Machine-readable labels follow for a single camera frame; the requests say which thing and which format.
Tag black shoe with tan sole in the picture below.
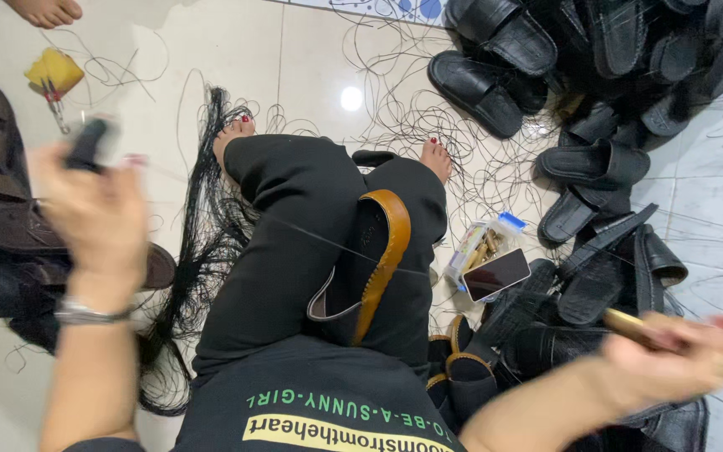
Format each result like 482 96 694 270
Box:
445 352 499 424
426 334 454 410
307 188 413 348
449 314 477 354

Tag thin black sewing thread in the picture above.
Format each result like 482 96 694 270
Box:
147 162 433 277

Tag small black lighter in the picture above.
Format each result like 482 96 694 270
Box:
62 116 119 174

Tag person's black printed t-shirt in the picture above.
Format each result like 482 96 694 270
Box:
62 334 468 452

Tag person's right foot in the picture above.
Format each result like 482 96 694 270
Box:
418 137 454 185

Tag person's left hand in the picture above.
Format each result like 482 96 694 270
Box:
26 141 149 288

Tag person's right hand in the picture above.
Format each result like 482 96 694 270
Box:
600 312 723 413

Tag dark-screen smartphone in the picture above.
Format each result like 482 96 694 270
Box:
461 247 532 304

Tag clear plastic box blue lid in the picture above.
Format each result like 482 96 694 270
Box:
442 211 528 293

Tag brass-handled stitching awl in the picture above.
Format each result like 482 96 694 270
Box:
602 307 682 352

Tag person's left foot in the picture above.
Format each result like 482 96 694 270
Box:
212 115 257 184

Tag red-handled small scissors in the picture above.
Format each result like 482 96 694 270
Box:
39 77 72 136

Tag heap of black sandals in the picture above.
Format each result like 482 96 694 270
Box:
427 0 723 452

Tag yellow wax block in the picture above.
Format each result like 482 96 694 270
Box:
24 48 85 96

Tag small black shoe piece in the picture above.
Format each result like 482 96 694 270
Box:
351 149 398 170

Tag heap of brown sandals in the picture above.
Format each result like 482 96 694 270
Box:
0 71 178 355

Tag bundle of black threads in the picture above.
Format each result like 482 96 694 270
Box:
137 85 263 418

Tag brass tool pieces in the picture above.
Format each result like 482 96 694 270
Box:
464 229 504 272

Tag blue patterned floor mat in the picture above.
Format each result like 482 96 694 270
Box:
267 0 451 30

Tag silver wrist bracelet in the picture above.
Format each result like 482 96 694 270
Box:
54 296 138 327

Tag person's black trousers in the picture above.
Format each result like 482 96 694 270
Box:
191 134 449 393

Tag tangle of loose black threads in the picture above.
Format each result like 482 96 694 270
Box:
330 0 563 265

